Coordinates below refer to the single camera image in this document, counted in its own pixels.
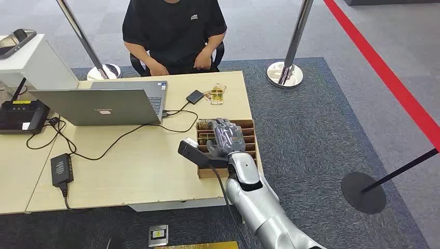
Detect person's right hand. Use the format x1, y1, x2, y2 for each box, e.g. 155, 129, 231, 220
149, 62, 170, 77

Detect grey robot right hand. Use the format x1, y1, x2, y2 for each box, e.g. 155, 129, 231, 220
205, 118, 246, 159

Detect person's left hand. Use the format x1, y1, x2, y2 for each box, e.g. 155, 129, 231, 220
193, 50, 214, 71

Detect wooden card organizer box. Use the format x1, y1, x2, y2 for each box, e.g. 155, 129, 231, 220
196, 119, 258, 179

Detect small black card reader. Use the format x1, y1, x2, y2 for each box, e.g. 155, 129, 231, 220
186, 89, 205, 105

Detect person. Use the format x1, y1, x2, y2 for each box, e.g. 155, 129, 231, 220
122, 0, 228, 77

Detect gold cards in organizer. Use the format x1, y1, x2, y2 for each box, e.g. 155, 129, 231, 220
198, 119, 216, 146

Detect gold cards pile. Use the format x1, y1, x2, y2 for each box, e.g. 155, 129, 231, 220
203, 83, 227, 106

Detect grey laptop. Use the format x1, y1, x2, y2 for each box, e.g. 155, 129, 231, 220
29, 80, 169, 127

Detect dark grey carpet mat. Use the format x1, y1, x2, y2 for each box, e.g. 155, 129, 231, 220
0, 57, 431, 249

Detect gold floor plate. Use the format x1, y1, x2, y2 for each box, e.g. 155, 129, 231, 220
154, 241, 240, 249

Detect silver floor socket box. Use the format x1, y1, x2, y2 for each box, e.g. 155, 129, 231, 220
148, 224, 170, 248

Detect black power adapter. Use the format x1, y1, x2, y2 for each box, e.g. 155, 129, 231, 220
50, 153, 75, 188

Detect black terminal with antenna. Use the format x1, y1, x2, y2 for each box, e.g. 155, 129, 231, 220
0, 77, 51, 135

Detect black stanchion with round base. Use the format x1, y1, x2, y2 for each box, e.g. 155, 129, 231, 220
341, 148, 440, 215

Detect red barrier belt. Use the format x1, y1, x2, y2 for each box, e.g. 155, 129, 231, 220
323, 0, 440, 152

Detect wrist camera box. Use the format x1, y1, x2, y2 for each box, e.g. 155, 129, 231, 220
177, 137, 229, 170

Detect black card reader cable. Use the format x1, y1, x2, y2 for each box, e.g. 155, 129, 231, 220
161, 101, 199, 134

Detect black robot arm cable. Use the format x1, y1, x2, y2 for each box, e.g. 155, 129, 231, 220
208, 164, 250, 249

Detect chrome stanchion post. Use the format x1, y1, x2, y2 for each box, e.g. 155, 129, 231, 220
56, 0, 121, 81
266, 0, 314, 89

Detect black laptop power cable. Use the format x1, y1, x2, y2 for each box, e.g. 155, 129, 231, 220
54, 115, 166, 162

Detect white pedestal cabinet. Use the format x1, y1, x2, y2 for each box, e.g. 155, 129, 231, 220
0, 34, 80, 91

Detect black looped terminal cable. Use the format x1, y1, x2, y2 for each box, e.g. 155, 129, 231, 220
25, 116, 66, 151

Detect black adapter mains cable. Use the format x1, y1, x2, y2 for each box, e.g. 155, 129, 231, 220
60, 182, 72, 211

